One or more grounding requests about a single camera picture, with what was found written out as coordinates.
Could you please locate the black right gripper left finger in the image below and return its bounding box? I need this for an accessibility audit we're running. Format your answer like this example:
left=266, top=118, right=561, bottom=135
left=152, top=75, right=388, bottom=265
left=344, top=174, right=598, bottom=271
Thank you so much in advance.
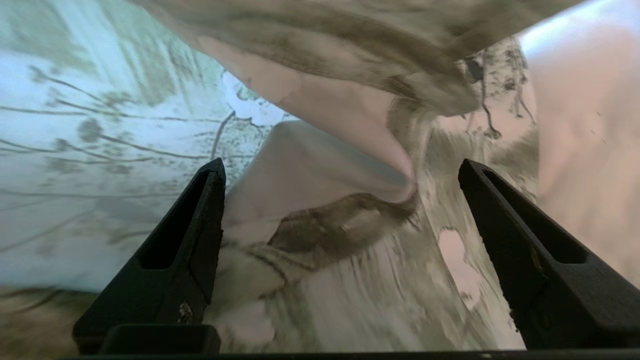
left=72, top=158, right=227, bottom=355

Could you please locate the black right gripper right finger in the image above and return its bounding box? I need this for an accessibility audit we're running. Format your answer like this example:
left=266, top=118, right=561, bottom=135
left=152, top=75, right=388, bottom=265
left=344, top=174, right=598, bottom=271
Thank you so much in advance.
left=458, top=158, right=640, bottom=350

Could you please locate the green floral shirt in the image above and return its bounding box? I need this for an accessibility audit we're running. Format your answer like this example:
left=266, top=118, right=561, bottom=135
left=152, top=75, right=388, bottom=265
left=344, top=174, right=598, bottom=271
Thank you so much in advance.
left=0, top=0, right=640, bottom=353

